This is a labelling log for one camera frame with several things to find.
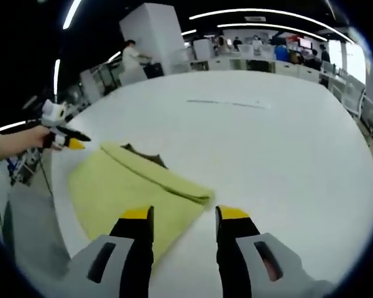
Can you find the thin gripper cable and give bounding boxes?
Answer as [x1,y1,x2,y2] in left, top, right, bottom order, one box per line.
[38,148,56,197]

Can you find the yellow blue grey garment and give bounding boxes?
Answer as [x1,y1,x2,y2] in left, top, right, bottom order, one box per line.
[67,140,216,276]

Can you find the white storage rack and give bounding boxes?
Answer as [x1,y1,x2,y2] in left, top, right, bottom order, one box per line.
[80,63,122,102]

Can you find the person's left hand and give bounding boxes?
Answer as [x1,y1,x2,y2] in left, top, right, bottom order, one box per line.
[25,125,63,153]

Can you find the white square pillar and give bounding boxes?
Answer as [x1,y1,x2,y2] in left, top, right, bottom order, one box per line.
[118,2,188,85]

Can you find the short curved ceiling light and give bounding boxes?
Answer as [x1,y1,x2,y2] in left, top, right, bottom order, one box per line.
[216,22,329,42]

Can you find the long curved ceiling light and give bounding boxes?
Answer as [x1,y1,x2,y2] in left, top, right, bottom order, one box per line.
[188,7,356,43]

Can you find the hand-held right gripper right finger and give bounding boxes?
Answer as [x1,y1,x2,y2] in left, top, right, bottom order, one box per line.
[214,204,336,298]

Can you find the black bin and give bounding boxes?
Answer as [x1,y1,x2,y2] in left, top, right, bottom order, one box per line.
[142,61,165,79]

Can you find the white mesh office chair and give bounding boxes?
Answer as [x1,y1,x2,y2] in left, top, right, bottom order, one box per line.
[341,83,367,119]

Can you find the row of white desk cabinets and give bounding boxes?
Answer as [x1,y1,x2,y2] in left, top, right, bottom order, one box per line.
[188,56,321,84]

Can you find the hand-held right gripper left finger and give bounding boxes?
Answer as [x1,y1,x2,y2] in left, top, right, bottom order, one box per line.
[66,205,155,298]

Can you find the white panel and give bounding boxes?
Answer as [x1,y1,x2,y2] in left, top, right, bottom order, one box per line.
[194,38,214,60]

